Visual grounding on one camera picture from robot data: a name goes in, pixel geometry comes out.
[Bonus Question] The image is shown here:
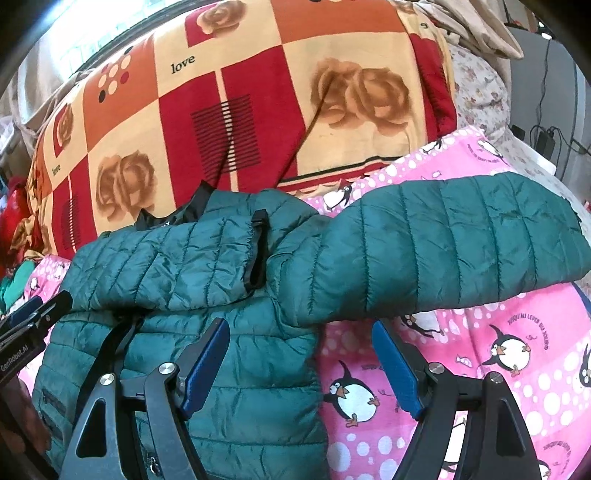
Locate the pale floral bed sheet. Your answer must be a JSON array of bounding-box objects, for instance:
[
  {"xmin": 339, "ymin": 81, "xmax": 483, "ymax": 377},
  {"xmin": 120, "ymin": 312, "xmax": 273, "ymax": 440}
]
[{"xmin": 448, "ymin": 44, "xmax": 591, "ymax": 213}]

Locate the pink penguin print blanket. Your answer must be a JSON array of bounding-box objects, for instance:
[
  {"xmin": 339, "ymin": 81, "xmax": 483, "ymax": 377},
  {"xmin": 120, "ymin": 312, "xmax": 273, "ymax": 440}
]
[{"xmin": 18, "ymin": 124, "xmax": 591, "ymax": 480}]

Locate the thin black cable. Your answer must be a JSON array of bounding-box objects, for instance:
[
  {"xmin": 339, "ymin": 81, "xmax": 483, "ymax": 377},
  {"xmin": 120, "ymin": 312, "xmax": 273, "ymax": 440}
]
[{"xmin": 203, "ymin": 69, "xmax": 335, "ymax": 190}]

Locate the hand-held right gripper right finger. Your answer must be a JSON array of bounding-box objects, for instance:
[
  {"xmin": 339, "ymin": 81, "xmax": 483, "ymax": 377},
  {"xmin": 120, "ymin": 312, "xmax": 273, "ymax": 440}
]
[{"xmin": 372, "ymin": 320, "xmax": 541, "ymax": 480}]

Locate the bright window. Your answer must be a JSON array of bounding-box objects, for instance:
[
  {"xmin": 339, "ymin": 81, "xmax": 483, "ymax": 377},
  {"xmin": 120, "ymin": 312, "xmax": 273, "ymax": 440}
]
[{"xmin": 46, "ymin": 0, "xmax": 259, "ymax": 77}]

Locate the green cloth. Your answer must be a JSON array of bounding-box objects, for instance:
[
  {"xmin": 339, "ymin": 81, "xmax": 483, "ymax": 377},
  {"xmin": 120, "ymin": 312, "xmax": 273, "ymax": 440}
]
[{"xmin": 0, "ymin": 262, "xmax": 36, "ymax": 315}]

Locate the person's left hand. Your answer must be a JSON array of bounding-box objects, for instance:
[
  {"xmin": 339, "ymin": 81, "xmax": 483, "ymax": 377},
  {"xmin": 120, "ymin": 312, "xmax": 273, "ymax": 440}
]
[{"xmin": 0, "ymin": 381, "xmax": 52, "ymax": 455}]

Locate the red cloth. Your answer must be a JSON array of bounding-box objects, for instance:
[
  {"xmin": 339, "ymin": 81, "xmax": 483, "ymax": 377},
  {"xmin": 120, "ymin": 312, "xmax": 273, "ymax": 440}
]
[{"xmin": 0, "ymin": 175, "xmax": 34, "ymax": 278}]

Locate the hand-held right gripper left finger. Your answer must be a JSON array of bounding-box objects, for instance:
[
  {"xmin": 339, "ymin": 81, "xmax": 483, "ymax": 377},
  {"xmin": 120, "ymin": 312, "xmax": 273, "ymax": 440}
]
[{"xmin": 60, "ymin": 318, "xmax": 230, "ymax": 480}]

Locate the grey curtain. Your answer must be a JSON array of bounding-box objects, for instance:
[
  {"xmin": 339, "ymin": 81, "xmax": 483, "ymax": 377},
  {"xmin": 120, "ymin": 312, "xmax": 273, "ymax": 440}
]
[{"xmin": 18, "ymin": 46, "xmax": 109, "ymax": 132}]

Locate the green quilted puffer jacket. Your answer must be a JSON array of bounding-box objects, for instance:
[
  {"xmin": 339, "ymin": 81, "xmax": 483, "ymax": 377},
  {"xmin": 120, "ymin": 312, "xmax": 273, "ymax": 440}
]
[{"xmin": 32, "ymin": 173, "xmax": 585, "ymax": 480}]

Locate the beige cloth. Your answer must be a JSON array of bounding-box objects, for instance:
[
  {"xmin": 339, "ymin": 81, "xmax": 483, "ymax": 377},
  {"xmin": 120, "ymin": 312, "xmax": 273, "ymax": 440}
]
[{"xmin": 416, "ymin": 0, "xmax": 525, "ymax": 61}]

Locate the rose print checked blanket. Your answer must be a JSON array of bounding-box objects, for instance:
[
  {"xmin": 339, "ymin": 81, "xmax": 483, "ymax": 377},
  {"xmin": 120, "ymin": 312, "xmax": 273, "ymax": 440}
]
[{"xmin": 25, "ymin": 0, "xmax": 458, "ymax": 259}]

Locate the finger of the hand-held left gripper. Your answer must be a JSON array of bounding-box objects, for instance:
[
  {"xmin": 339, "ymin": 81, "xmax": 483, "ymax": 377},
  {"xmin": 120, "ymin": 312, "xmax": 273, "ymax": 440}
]
[
  {"xmin": 0, "ymin": 291, "xmax": 74, "ymax": 352},
  {"xmin": 0, "ymin": 296, "xmax": 44, "ymax": 330}
]

